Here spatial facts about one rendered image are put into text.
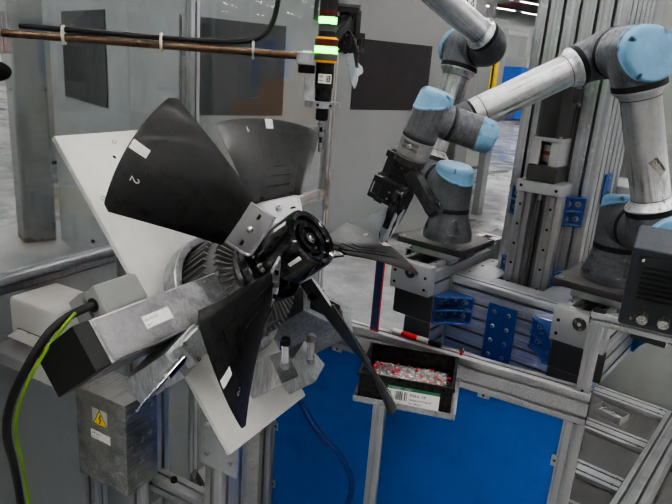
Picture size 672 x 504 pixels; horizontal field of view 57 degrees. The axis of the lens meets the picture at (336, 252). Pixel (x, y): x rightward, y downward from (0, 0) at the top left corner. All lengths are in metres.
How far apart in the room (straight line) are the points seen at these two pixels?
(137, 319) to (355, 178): 4.38
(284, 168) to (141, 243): 0.32
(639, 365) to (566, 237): 1.23
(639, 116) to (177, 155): 0.98
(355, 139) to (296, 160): 3.94
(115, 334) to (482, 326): 1.18
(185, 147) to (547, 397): 1.00
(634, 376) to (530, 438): 1.50
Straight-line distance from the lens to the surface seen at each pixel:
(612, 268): 1.73
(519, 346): 1.87
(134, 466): 1.46
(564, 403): 1.57
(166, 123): 1.09
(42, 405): 1.85
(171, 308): 1.09
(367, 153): 5.36
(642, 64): 1.48
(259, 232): 1.16
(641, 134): 1.54
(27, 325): 1.59
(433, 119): 1.34
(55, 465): 1.96
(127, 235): 1.27
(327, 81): 1.20
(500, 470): 1.72
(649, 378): 3.10
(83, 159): 1.32
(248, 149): 1.34
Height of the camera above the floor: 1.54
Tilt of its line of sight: 17 degrees down
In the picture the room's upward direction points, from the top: 4 degrees clockwise
